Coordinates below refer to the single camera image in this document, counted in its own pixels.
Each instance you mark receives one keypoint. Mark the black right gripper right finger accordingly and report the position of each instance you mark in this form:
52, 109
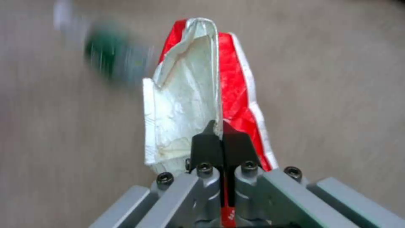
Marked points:
237, 147

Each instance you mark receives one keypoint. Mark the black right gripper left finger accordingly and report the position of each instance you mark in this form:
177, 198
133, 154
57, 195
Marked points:
205, 145

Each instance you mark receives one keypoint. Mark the red and white snack wrapper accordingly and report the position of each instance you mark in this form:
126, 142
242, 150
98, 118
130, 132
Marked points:
196, 95

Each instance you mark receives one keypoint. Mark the green and white bottle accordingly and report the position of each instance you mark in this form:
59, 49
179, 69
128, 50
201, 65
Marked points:
114, 54

